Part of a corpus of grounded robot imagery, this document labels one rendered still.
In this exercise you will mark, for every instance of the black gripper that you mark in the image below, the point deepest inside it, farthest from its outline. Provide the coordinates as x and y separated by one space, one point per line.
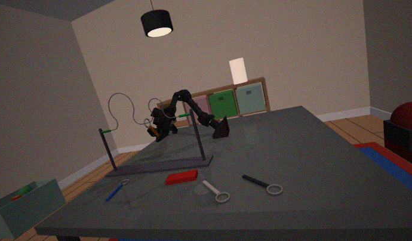
163 131

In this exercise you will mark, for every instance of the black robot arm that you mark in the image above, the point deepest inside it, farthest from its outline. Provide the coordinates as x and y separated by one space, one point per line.
185 96

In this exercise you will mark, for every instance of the red rectangular block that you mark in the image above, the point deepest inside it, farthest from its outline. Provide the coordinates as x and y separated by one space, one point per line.
181 177

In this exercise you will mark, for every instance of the grey loop with black handle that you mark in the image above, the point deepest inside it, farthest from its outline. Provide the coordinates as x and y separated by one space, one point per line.
262 184

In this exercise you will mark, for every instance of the blue stick with grey loop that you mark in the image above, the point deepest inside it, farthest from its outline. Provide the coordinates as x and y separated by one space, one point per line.
120 185

